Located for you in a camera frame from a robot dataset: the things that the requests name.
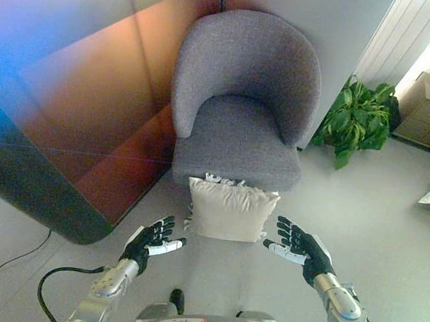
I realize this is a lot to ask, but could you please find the cream tasselled pillow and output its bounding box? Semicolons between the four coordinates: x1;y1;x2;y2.
181;171;283;247

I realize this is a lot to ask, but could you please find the thick black wrist cable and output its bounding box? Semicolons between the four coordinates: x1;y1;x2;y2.
33;259;106;322

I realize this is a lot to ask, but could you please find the black robot foot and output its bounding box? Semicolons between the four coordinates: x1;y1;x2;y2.
168;287;188;316

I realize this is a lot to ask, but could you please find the thin black floor cable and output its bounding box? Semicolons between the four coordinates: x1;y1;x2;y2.
0;223;52;322

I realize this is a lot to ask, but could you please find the dark wooden wall cabinet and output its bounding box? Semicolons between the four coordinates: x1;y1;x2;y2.
0;0;229;259

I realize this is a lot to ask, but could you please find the grey fabric armchair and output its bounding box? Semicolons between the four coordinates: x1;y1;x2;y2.
160;2;330;202

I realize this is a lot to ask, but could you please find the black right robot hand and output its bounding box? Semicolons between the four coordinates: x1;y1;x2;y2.
259;214;342;289

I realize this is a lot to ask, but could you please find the green potted plant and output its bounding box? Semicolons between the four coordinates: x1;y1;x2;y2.
309;70;406;178

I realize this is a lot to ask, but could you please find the white curtain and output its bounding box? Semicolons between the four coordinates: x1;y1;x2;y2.
354;0;430;95

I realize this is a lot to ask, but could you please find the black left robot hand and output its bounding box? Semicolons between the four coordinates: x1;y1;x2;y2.
117;210;191;283

